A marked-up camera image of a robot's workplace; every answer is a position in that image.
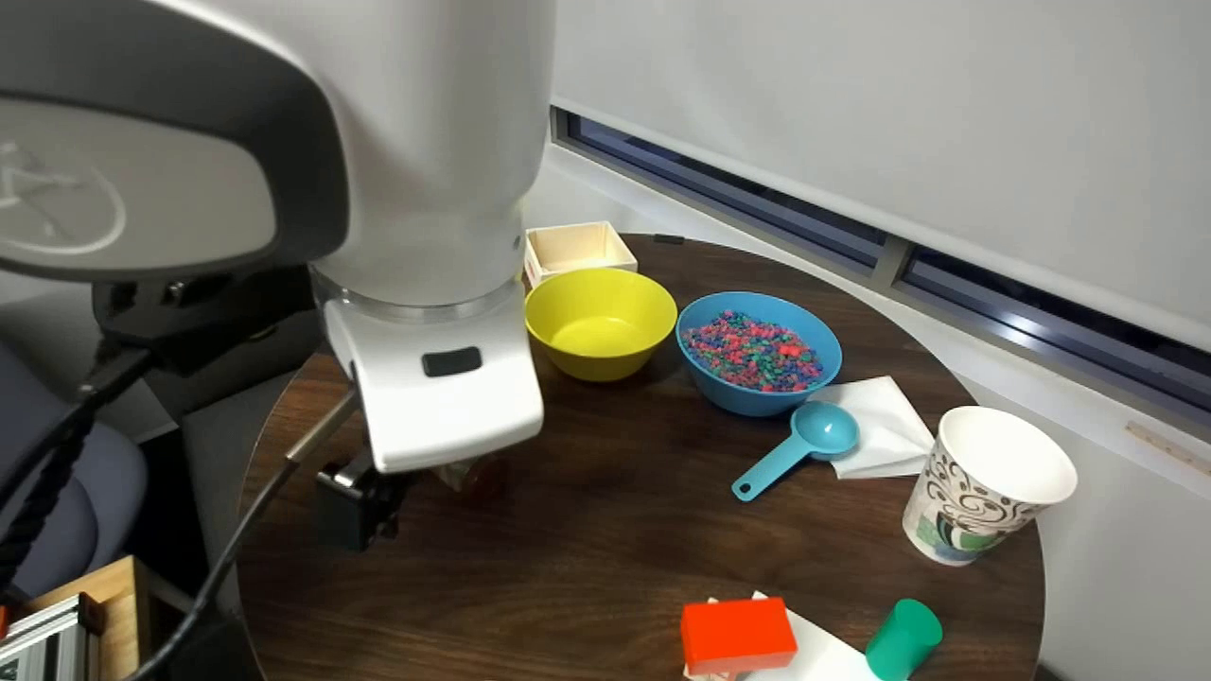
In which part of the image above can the small wooden box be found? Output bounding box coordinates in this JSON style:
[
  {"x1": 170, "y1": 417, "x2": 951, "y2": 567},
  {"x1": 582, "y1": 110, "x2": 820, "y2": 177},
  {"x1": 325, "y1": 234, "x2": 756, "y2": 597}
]
[{"x1": 524, "y1": 221, "x2": 640, "y2": 288}]

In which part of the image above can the window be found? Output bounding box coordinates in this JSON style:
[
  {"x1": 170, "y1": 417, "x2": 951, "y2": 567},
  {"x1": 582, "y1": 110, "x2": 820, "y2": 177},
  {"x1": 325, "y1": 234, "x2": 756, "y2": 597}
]
[{"x1": 551, "y1": 105, "x2": 1211, "y2": 419}]

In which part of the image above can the green plastic cup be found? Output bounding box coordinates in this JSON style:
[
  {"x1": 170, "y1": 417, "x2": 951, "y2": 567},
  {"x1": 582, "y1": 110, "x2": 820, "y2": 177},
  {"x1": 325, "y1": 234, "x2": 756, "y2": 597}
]
[{"x1": 864, "y1": 598, "x2": 944, "y2": 681}]

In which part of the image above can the white roller blind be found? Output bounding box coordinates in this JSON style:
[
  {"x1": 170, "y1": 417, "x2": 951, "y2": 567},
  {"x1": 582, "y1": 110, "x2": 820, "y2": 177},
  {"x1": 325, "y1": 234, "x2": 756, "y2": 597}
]
[{"x1": 553, "y1": 0, "x2": 1211, "y2": 353}]

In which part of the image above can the patterned paper cup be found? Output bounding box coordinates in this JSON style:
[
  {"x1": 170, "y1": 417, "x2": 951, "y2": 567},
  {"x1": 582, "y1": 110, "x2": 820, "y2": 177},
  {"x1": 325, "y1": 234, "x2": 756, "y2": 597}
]
[{"x1": 902, "y1": 406, "x2": 1079, "y2": 568}]

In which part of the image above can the white paper sheet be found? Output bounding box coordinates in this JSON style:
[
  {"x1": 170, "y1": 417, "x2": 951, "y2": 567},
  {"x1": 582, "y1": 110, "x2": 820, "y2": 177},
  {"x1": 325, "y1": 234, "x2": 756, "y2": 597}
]
[{"x1": 682, "y1": 591, "x2": 883, "y2": 681}]

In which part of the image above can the blue-grey chair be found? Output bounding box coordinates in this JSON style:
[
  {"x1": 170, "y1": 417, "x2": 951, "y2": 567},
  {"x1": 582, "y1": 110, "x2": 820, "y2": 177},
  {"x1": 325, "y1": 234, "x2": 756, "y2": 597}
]
[{"x1": 0, "y1": 339, "x2": 149, "y2": 599}]

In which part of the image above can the teal measuring scoop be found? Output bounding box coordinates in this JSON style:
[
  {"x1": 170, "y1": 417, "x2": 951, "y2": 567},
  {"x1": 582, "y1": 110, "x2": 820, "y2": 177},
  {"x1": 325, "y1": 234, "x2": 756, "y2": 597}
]
[{"x1": 730, "y1": 401, "x2": 861, "y2": 503}]

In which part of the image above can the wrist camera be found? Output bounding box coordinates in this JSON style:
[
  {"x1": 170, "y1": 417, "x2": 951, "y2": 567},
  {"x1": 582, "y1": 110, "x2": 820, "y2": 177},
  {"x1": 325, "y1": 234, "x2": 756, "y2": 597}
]
[{"x1": 91, "y1": 265, "x2": 327, "y2": 417}]

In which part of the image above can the white paper napkin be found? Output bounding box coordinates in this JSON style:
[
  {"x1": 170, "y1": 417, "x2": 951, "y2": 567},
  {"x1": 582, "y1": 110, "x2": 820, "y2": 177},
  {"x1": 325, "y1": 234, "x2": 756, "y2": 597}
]
[{"x1": 809, "y1": 375, "x2": 937, "y2": 480}]

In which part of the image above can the orange block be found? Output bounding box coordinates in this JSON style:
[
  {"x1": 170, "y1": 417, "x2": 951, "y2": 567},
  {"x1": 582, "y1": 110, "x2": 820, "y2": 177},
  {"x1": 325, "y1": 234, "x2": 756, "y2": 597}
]
[{"x1": 680, "y1": 597, "x2": 799, "y2": 676}]

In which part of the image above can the blue bowl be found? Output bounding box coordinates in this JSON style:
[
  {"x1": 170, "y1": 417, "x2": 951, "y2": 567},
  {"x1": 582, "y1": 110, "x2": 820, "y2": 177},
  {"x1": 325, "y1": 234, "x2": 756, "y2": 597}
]
[{"x1": 675, "y1": 291, "x2": 844, "y2": 419}]

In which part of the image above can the yellow bowl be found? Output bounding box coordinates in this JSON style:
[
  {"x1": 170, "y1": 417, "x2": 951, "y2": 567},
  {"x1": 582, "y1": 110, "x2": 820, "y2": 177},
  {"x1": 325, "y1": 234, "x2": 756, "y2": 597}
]
[{"x1": 524, "y1": 268, "x2": 679, "y2": 383}]

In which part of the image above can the heap of colourful beads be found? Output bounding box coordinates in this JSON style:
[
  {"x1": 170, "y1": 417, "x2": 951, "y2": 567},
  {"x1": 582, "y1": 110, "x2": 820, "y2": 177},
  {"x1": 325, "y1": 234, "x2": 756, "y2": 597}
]
[{"x1": 681, "y1": 309, "x2": 825, "y2": 394}]

